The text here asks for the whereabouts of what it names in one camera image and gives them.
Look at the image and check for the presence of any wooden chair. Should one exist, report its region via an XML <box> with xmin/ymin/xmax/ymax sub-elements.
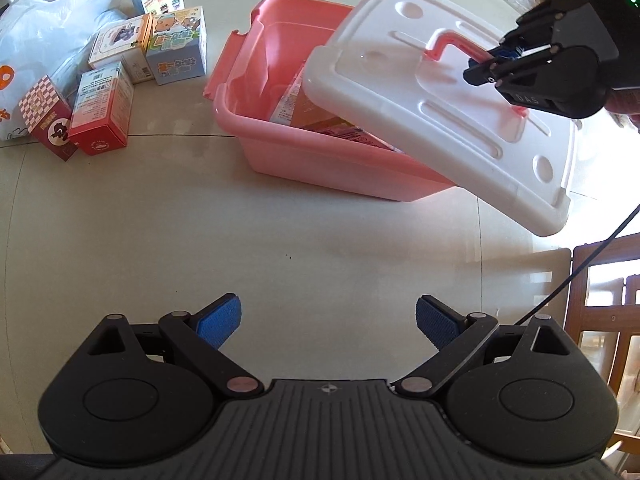
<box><xmin>565</xmin><ymin>232</ymin><xmax>640</xmax><ymax>471</ymax></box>

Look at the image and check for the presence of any white plastic bag orange print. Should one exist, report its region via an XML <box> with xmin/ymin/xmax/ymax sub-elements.
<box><xmin>0</xmin><ymin>0</ymin><xmax>123</xmax><ymax>141</ymax></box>

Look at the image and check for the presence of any pastel bear print box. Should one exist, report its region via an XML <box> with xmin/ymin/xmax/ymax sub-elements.
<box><xmin>145</xmin><ymin>6</ymin><xmax>208</xmax><ymax>86</ymax></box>

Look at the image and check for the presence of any pink plastic storage bin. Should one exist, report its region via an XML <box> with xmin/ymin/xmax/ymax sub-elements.
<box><xmin>204</xmin><ymin>0</ymin><xmax>456</xmax><ymax>202</ymax></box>

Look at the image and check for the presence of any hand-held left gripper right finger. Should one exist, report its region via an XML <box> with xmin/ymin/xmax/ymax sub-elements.
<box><xmin>395</xmin><ymin>295</ymin><xmax>576</xmax><ymax>400</ymax></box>

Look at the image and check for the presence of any cream box with orange edge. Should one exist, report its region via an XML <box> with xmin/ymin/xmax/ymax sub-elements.
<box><xmin>88</xmin><ymin>14</ymin><xmax>151</xmax><ymax>84</ymax></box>

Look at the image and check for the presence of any white bin lid pink handle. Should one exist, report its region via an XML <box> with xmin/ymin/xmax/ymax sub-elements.
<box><xmin>301</xmin><ymin>0</ymin><xmax>578</xmax><ymax>237</ymax></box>

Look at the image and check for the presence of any blue and pink carton box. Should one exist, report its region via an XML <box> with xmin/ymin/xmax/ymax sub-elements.
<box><xmin>269</xmin><ymin>60</ymin><xmax>307</xmax><ymax>126</ymax></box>

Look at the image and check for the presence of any checkered maroon box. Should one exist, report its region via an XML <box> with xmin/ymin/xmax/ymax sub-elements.
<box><xmin>18</xmin><ymin>75</ymin><xmax>78</xmax><ymax>162</ymax></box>

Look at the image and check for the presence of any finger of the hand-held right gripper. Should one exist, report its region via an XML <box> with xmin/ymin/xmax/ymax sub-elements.
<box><xmin>462</xmin><ymin>44</ymin><xmax>561</xmax><ymax>92</ymax></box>
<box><xmin>500</xmin><ymin>0</ymin><xmax>571</xmax><ymax>58</ymax></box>

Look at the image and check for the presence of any black cable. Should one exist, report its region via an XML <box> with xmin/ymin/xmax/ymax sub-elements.
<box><xmin>515</xmin><ymin>204</ymin><xmax>640</xmax><ymax>330</ymax></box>

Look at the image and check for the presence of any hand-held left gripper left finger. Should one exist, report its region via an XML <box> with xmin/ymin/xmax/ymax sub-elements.
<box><xmin>87</xmin><ymin>292</ymin><xmax>266</xmax><ymax>401</ymax></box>

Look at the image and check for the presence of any person's right hand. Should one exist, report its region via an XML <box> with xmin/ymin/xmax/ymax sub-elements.
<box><xmin>606</xmin><ymin>89</ymin><xmax>640</xmax><ymax>133</ymax></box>

